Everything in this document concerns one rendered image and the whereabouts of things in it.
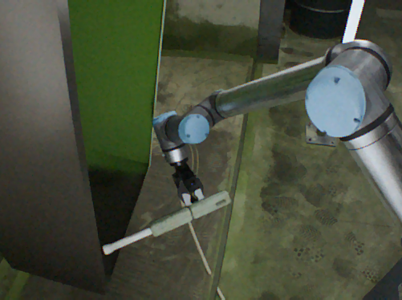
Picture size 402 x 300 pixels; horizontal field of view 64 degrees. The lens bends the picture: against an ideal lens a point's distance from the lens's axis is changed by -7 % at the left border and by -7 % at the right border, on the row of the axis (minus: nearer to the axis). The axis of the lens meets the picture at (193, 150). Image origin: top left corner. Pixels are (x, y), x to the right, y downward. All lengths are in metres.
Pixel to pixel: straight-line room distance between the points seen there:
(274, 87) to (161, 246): 1.11
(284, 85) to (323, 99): 0.27
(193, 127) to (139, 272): 0.90
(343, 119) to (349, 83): 0.07
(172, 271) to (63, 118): 1.27
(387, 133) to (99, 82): 0.97
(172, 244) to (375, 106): 1.33
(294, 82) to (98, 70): 0.70
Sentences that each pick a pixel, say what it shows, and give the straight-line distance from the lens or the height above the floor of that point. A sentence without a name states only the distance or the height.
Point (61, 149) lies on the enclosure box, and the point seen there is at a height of 1.21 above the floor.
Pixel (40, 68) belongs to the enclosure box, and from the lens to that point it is 0.49.
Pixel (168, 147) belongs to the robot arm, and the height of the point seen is 0.75.
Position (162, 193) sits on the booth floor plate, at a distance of 1.94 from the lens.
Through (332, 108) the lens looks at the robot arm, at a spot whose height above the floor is 1.21.
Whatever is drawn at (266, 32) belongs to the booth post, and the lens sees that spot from 2.83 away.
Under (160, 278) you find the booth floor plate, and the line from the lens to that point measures 1.70.
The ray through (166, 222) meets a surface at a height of 0.57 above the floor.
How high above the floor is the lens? 1.60
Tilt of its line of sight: 47 degrees down
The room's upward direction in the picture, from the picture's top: 5 degrees counter-clockwise
